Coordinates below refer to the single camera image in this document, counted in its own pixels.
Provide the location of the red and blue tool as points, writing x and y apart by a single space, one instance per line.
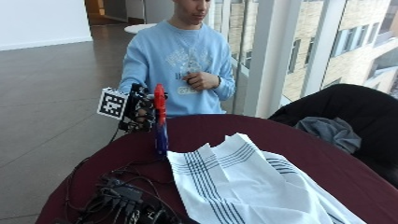
162 130

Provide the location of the black wristband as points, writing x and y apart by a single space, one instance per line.
219 81

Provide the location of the white marker cube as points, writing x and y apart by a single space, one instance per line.
112 104

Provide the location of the the person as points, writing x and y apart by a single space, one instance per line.
166 53

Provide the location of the white window pillar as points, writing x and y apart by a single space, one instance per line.
268 56

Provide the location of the white round table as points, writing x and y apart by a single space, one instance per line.
139 28

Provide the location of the white striped cloth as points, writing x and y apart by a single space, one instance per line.
249 186

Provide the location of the grey cloth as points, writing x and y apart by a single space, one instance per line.
332 132

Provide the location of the beige building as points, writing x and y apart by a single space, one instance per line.
352 46

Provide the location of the black armchair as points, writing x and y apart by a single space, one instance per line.
365 112

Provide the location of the dark red tablecloth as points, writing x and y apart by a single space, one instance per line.
324 174

